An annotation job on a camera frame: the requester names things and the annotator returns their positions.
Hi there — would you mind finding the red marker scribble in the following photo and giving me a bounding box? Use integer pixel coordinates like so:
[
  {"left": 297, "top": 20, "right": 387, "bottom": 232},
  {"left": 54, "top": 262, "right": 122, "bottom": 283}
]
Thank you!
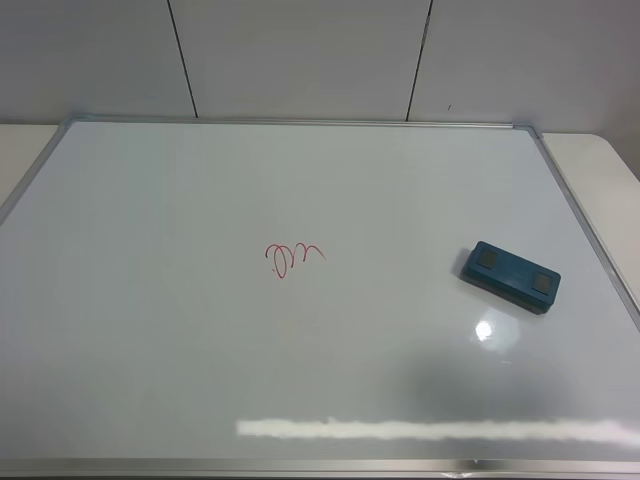
[{"left": 264, "top": 242, "right": 326, "bottom": 279}]

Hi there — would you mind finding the white whiteboard with aluminium frame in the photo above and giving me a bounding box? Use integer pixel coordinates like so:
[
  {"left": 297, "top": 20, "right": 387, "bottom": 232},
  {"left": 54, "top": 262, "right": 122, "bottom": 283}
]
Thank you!
[{"left": 1, "top": 117, "right": 639, "bottom": 479}]

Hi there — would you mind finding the blue board eraser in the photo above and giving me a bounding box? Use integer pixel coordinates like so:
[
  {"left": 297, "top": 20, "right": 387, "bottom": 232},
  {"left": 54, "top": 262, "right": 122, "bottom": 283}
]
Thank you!
[{"left": 460, "top": 241, "right": 561, "bottom": 315}]

